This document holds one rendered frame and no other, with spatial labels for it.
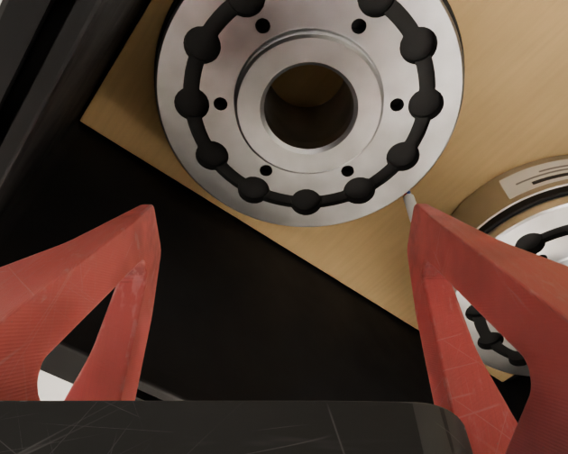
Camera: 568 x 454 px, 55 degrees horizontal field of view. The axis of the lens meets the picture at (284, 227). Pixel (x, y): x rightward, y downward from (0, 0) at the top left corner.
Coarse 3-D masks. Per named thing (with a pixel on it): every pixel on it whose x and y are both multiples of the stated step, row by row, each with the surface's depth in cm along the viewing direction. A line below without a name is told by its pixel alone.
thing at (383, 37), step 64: (192, 0) 16; (256, 0) 16; (320, 0) 16; (384, 0) 16; (192, 64) 18; (384, 64) 17; (448, 64) 17; (192, 128) 19; (384, 128) 18; (448, 128) 18; (256, 192) 20; (320, 192) 20; (384, 192) 20
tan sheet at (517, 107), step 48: (480, 0) 19; (528, 0) 19; (144, 48) 20; (480, 48) 20; (528, 48) 20; (96, 96) 21; (144, 96) 21; (288, 96) 21; (480, 96) 21; (528, 96) 21; (144, 144) 22; (480, 144) 22; (528, 144) 22; (432, 192) 24; (288, 240) 25; (336, 240) 25; (384, 240) 25; (384, 288) 27
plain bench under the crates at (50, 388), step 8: (0, 0) 32; (40, 376) 51; (48, 376) 51; (40, 384) 52; (48, 384) 52; (56, 384) 52; (64, 384) 52; (72, 384) 52; (40, 392) 53; (48, 392) 53; (56, 392) 53; (64, 392) 53; (48, 400) 54; (56, 400) 53
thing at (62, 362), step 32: (32, 0) 10; (64, 0) 11; (96, 0) 10; (0, 32) 10; (32, 32) 10; (64, 32) 10; (0, 64) 10; (32, 64) 12; (64, 64) 10; (0, 96) 11; (32, 96) 11; (0, 128) 13; (32, 128) 11; (0, 160) 12; (0, 192) 12; (64, 352) 15; (160, 384) 16
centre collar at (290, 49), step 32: (288, 32) 17; (320, 32) 16; (256, 64) 17; (288, 64) 17; (320, 64) 17; (352, 64) 17; (256, 96) 17; (256, 128) 18; (352, 128) 18; (288, 160) 19; (320, 160) 19
